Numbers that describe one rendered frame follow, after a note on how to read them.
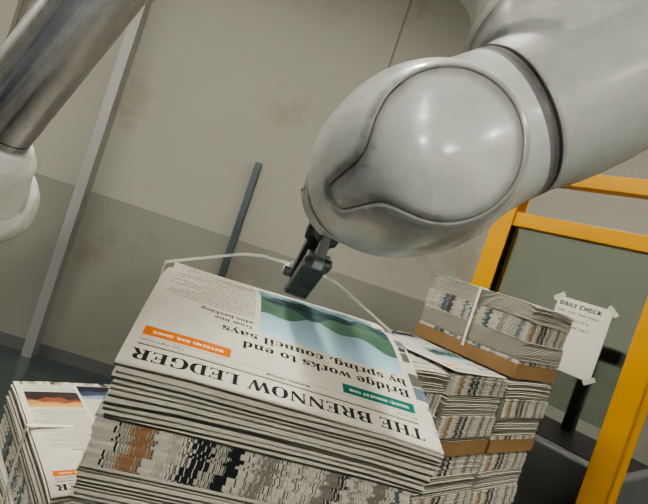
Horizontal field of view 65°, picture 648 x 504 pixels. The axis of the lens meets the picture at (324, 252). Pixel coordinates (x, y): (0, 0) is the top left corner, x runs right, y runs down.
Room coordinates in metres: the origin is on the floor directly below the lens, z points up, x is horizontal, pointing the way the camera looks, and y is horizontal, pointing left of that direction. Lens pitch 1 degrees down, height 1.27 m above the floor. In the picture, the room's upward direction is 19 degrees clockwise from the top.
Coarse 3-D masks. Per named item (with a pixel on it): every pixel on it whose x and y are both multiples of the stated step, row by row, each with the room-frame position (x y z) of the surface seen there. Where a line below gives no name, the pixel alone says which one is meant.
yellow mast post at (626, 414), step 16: (640, 320) 1.72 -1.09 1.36; (640, 336) 1.71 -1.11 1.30; (640, 352) 1.69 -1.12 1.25; (624, 368) 1.72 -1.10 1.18; (640, 368) 1.68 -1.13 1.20; (624, 384) 1.70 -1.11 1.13; (640, 384) 1.67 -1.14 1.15; (624, 400) 1.69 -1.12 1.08; (640, 400) 1.66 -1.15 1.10; (608, 416) 1.71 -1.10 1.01; (624, 416) 1.68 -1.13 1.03; (640, 416) 1.67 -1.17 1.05; (608, 432) 1.70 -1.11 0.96; (624, 432) 1.67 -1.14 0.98; (640, 432) 1.71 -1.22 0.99; (608, 448) 1.69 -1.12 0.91; (624, 448) 1.66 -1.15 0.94; (592, 464) 1.71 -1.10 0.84; (608, 464) 1.68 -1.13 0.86; (624, 464) 1.68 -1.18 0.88; (592, 480) 1.70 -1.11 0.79; (608, 480) 1.67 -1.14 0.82; (592, 496) 1.69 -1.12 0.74; (608, 496) 1.66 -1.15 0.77
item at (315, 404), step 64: (192, 320) 0.46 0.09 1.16; (256, 320) 0.50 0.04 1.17; (320, 320) 0.56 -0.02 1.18; (128, 384) 0.38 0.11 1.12; (192, 384) 0.39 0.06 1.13; (256, 384) 0.41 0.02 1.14; (320, 384) 0.44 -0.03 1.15; (384, 384) 0.49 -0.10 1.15; (128, 448) 0.41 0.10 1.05; (192, 448) 0.41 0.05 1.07; (256, 448) 0.41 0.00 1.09; (320, 448) 0.42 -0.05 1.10; (384, 448) 0.42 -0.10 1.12
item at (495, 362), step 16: (432, 336) 1.67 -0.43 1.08; (448, 336) 1.63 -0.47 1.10; (464, 352) 1.57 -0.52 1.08; (480, 352) 1.53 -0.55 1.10; (496, 368) 1.49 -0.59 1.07; (512, 368) 1.45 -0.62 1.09; (528, 368) 1.49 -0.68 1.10; (496, 448) 1.47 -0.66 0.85; (512, 448) 1.54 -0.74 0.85; (528, 448) 1.62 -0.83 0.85
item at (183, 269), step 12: (180, 264) 0.62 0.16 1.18; (192, 276) 0.55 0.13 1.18; (204, 276) 0.59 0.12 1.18; (216, 276) 0.62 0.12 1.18; (228, 288) 0.56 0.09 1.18; (240, 288) 0.58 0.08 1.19; (252, 288) 0.62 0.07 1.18; (276, 300) 0.58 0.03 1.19; (288, 300) 0.62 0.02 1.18; (312, 312) 0.58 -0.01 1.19; (324, 312) 0.61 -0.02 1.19; (336, 312) 0.65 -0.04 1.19; (348, 324) 0.58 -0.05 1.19; (360, 324) 0.60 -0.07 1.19; (372, 324) 0.66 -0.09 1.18
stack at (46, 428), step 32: (32, 384) 0.96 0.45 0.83; (64, 384) 1.00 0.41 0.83; (96, 384) 1.05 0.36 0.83; (32, 416) 0.85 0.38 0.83; (64, 416) 0.88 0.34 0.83; (0, 448) 0.92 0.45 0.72; (32, 448) 0.77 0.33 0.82; (64, 448) 0.79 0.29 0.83; (0, 480) 0.84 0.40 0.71; (32, 480) 0.73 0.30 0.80; (64, 480) 0.71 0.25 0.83; (448, 480) 1.35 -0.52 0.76
